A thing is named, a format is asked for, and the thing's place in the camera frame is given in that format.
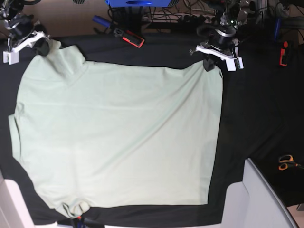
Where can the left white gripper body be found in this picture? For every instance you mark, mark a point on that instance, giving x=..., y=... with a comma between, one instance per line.
x=220, y=43

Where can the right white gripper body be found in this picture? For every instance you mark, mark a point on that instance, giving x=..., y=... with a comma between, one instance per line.
x=22, y=34

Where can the light green T-shirt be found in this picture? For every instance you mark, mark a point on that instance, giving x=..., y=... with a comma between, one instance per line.
x=94, y=134

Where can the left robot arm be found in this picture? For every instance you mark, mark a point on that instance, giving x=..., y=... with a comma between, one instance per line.
x=228, y=13

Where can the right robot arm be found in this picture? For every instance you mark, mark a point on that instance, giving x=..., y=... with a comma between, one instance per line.
x=12, y=10

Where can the white power strip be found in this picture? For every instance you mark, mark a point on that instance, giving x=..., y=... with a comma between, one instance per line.
x=191, y=18

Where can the red black clamp right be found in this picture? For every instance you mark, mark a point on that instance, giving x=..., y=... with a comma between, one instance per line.
x=284, y=54

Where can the red black clamp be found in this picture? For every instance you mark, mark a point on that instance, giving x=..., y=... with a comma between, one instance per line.
x=129, y=37
x=82, y=222
x=284, y=54

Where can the black table cloth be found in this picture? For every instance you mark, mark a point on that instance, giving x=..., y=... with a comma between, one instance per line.
x=263, y=118

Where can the blue box top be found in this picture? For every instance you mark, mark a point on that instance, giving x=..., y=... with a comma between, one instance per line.
x=138, y=3

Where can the red black clamp top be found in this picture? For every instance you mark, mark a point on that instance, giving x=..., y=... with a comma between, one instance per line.
x=129, y=37

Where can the white foam block right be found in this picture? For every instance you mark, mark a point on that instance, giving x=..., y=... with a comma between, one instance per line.
x=252, y=203

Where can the white foam block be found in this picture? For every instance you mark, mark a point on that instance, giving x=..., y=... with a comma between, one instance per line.
x=252, y=203
x=13, y=210

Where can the white foam block left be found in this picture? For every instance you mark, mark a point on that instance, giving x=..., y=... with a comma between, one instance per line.
x=13, y=210

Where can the red black clamp bottom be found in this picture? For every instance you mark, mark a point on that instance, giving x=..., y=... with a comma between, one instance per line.
x=82, y=222

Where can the blue handled tool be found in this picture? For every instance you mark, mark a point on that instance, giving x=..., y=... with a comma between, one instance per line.
x=102, y=21

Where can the orange handled scissors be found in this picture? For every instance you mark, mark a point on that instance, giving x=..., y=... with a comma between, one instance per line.
x=287, y=162

